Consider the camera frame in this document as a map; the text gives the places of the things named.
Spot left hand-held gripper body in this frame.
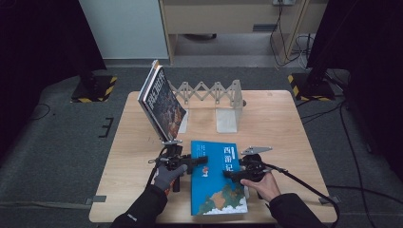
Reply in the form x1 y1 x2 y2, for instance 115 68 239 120
155 139 192 193

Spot black curtain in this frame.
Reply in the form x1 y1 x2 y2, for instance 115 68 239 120
305 0 403 174
0 0 107 160

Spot white cabinet panel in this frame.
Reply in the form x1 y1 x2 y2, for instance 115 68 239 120
78 0 169 60

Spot white cable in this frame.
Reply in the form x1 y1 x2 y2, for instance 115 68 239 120
296 34 315 69

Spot black stand base hazard stripes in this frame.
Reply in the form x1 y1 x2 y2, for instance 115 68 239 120
287 70 336 103
69 70 118 104

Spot right hand-held gripper cable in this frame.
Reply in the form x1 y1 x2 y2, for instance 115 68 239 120
262 161 341 228

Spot grey expandable book rack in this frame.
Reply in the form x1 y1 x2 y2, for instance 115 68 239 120
167 79 247 134

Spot black floor cable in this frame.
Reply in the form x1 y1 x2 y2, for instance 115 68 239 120
326 184 403 205
297 99 345 125
339 101 370 228
31 103 51 122

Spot beige wooden desk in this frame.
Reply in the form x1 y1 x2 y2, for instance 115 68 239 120
158 0 329 66

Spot grey flat strip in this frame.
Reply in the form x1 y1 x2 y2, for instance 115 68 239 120
85 195 107 206
317 195 342 205

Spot person's right hand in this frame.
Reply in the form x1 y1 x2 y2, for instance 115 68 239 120
240 171 282 203

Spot dark illustrated magazine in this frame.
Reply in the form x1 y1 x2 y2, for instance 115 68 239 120
142 65 187 143

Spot person's left hand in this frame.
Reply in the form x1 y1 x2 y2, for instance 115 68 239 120
153 163 189 193

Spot portrait magazine with red label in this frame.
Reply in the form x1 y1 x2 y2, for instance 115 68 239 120
137 59 166 143

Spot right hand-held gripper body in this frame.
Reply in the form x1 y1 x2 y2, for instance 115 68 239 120
239 145 273 183

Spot blue book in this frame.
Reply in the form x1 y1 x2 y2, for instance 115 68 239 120
190 140 249 217

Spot black hanging cable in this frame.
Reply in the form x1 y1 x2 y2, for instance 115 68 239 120
269 3 310 67

